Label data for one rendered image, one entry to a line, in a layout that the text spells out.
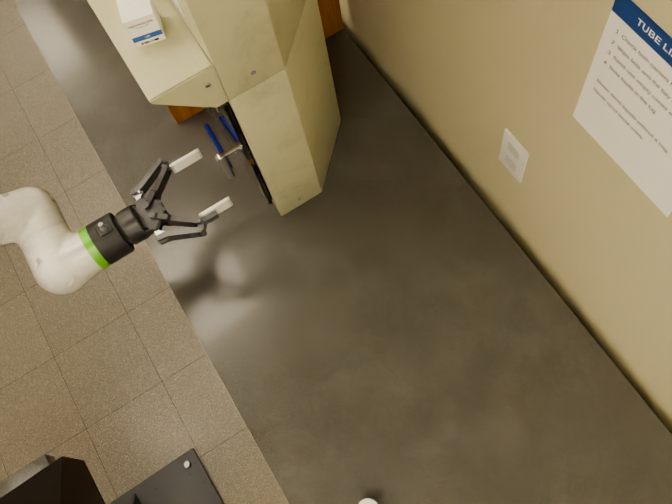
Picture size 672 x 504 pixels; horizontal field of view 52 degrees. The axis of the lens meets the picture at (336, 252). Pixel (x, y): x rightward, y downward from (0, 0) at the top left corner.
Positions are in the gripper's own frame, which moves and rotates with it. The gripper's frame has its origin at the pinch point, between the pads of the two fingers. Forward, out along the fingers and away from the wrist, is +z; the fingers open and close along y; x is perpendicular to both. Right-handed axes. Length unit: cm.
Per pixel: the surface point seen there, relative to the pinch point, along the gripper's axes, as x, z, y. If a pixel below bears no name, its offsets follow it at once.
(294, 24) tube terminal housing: -28.8, 25.8, -0.1
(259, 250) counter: 20.4, 1.0, -10.1
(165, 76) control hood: -36.6, 2.1, -2.8
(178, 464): 113, -59, -19
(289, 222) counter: 20.3, 10.2, -8.0
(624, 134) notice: -35, 52, -50
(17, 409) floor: 115, -101, 30
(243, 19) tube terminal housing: -42.2, 16.3, -5.6
